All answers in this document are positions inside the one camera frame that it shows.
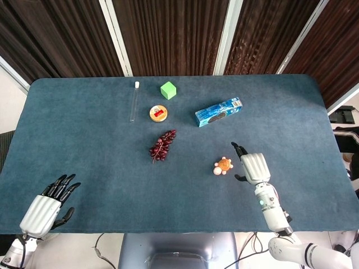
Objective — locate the orange turtle toy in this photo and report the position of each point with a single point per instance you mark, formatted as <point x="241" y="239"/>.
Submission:
<point x="224" y="164"/>

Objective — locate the black box device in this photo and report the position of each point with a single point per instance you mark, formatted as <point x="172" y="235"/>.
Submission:
<point x="343" y="115"/>

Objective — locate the clear test tube white cap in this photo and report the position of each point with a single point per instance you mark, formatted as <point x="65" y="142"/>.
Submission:
<point x="134" y="103"/>

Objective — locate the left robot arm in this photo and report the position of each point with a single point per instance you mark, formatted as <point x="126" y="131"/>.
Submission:
<point x="14" y="252"/>

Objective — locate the round yellow tin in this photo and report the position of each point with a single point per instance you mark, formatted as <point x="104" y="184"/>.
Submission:
<point x="159" y="113"/>

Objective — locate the blue cookie box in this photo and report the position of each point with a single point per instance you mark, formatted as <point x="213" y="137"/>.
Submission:
<point x="218" y="112"/>

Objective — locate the dark bag white stripe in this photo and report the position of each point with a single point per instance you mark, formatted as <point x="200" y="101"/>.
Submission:
<point x="349" y="143"/>

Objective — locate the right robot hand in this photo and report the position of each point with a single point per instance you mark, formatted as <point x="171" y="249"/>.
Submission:
<point x="255" y="168"/>

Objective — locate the dark red grape bunch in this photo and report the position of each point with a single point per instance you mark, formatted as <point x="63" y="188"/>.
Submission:
<point x="161" y="147"/>

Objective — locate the blue table cloth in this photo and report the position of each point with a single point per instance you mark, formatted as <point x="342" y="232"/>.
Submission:
<point x="112" y="168"/>

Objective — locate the white screen frame post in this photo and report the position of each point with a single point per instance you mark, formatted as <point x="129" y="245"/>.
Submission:
<point x="14" y="73"/>
<point x="116" y="36"/>
<point x="345" y="99"/>
<point x="226" y="36"/>
<point x="302" y="36"/>

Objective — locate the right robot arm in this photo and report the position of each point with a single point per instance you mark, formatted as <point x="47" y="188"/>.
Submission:
<point x="276" y="215"/>

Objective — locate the grey robot torso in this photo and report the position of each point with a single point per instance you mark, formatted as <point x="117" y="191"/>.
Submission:
<point x="168" y="246"/>

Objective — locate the brown curtain panel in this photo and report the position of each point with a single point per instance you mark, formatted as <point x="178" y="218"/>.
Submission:
<point x="171" y="36"/>
<point x="56" y="36"/>
<point x="336" y="56"/>
<point x="266" y="36"/>

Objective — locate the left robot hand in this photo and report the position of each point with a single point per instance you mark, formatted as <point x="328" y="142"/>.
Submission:
<point x="42" y="213"/>

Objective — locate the green cube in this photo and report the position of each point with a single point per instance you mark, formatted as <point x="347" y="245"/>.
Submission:
<point x="168" y="89"/>

